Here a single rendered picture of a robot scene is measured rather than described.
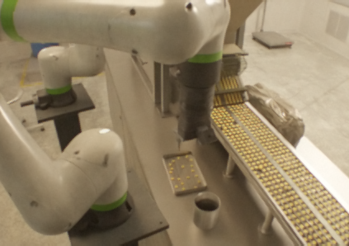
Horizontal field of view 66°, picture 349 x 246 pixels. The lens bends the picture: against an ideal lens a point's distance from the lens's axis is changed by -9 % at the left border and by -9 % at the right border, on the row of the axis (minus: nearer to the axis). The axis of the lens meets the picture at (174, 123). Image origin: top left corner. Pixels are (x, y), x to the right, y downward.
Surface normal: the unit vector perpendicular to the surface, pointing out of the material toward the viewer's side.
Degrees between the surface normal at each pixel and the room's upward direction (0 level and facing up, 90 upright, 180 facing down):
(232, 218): 0
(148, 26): 69
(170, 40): 92
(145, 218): 0
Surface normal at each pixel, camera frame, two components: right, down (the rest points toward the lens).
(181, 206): 0.01, -0.83
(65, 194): 0.61, -0.45
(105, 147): 0.26, -0.70
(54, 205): 0.48, -0.20
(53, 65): 0.02, 0.53
